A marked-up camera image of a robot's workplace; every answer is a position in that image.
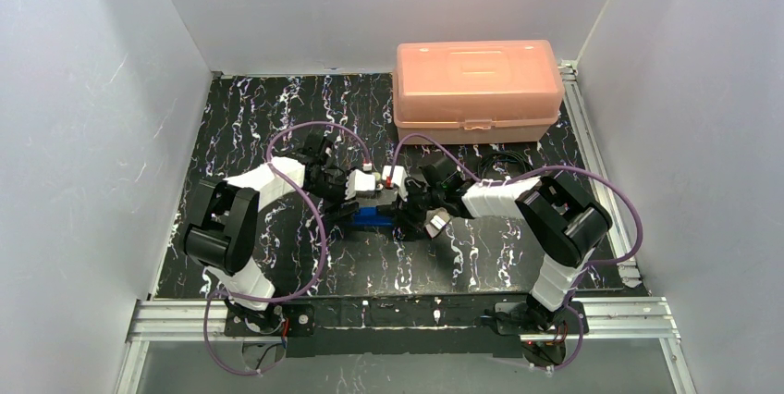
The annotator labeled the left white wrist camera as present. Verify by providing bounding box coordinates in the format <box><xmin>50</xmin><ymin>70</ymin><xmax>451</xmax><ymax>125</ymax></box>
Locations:
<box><xmin>345</xmin><ymin>169</ymin><xmax>379</xmax><ymax>200</ymax></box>

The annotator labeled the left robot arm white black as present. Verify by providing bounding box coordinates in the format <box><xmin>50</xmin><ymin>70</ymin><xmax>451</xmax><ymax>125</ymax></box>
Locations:
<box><xmin>179</xmin><ymin>134</ymin><xmax>375</xmax><ymax>313</ymax></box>

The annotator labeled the orange plastic toolbox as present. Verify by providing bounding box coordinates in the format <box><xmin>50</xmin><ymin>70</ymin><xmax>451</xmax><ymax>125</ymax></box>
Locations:
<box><xmin>392</xmin><ymin>40</ymin><xmax>565</xmax><ymax>145</ymax></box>

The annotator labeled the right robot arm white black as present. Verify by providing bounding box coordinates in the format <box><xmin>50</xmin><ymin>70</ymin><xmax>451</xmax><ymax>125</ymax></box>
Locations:
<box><xmin>381</xmin><ymin>162</ymin><xmax>613</xmax><ymax>331</ymax></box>

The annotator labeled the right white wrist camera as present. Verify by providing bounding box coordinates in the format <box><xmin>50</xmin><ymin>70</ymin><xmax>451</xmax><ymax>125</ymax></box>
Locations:
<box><xmin>381</xmin><ymin>165</ymin><xmax>408</xmax><ymax>201</ymax></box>

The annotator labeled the purple cable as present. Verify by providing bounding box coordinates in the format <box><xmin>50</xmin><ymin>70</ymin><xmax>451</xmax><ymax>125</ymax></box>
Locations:
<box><xmin>202</xmin><ymin>121</ymin><xmax>374</xmax><ymax>377</ymax></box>
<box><xmin>391</xmin><ymin>133</ymin><xmax>645</xmax><ymax>374</ymax></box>

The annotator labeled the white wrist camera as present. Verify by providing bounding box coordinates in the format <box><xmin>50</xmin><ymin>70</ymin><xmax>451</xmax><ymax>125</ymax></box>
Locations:
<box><xmin>381</xmin><ymin>165</ymin><xmax>408</xmax><ymax>201</ymax></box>
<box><xmin>345</xmin><ymin>169</ymin><xmax>379</xmax><ymax>200</ymax></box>

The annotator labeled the coiled black cable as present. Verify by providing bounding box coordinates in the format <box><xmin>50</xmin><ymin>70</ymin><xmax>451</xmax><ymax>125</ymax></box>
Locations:
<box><xmin>477</xmin><ymin>151</ymin><xmax>537</xmax><ymax>179</ymax></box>

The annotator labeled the blue stapler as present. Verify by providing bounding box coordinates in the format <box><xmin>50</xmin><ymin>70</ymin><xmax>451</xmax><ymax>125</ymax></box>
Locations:
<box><xmin>344</xmin><ymin>205</ymin><xmax>396</xmax><ymax>228</ymax></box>

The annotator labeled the beige stapler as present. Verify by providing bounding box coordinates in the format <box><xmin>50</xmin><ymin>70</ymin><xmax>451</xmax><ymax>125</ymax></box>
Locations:
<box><xmin>373</xmin><ymin>172</ymin><xmax>386</xmax><ymax>191</ymax></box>

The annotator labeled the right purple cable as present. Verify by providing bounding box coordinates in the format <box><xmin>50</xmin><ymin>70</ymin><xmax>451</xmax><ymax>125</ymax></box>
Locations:
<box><xmin>391</xmin><ymin>133</ymin><xmax>645</xmax><ymax>374</ymax></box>

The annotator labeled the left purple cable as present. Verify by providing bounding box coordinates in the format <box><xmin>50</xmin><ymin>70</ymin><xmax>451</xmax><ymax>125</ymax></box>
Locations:
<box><xmin>202</xmin><ymin>121</ymin><xmax>374</xmax><ymax>377</ymax></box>

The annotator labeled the cardboard staples tray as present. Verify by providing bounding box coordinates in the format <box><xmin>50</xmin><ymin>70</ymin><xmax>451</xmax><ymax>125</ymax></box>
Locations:
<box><xmin>424</xmin><ymin>208</ymin><xmax>451</xmax><ymax>239</ymax></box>

